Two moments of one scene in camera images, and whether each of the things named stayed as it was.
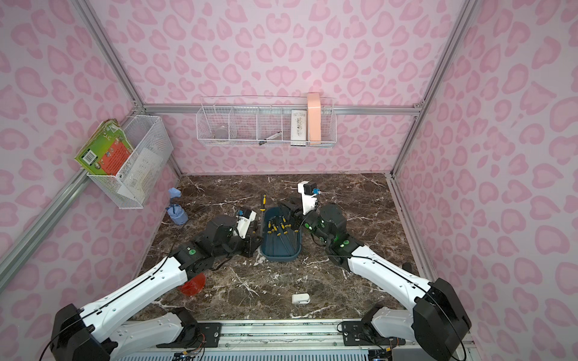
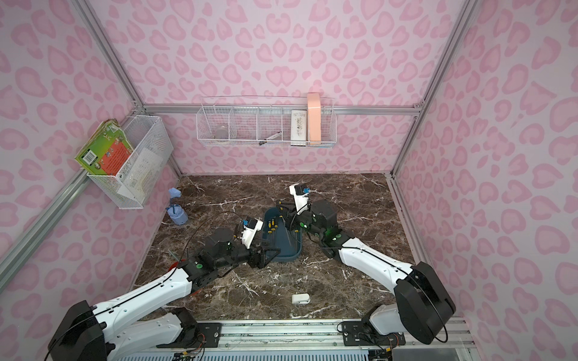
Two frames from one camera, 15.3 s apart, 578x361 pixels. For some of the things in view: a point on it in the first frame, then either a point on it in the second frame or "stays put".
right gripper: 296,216 stays put
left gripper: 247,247 -> 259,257
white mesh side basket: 130,189 stays put
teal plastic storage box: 281,241 stays put
